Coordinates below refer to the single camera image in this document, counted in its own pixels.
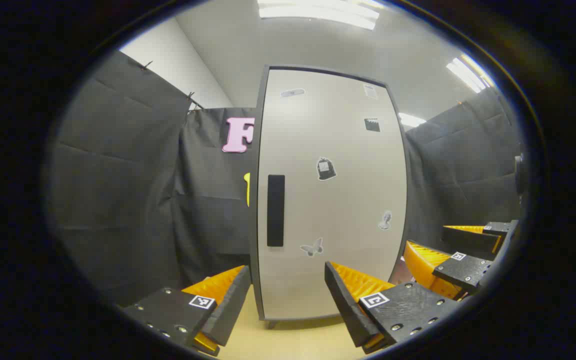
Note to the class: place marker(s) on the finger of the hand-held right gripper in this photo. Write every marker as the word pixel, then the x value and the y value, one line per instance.
pixel 460 272
pixel 468 241

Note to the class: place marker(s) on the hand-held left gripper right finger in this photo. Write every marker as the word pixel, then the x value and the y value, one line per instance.
pixel 345 310

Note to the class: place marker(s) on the black backdrop cloth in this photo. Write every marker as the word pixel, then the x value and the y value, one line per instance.
pixel 118 175

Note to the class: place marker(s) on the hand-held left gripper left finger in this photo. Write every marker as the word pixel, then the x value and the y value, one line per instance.
pixel 230 310

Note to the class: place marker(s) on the beige cabinet door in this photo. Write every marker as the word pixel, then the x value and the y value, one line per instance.
pixel 343 210

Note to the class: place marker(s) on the ceiling light panel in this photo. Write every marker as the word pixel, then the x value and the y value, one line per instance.
pixel 410 120
pixel 468 74
pixel 318 12

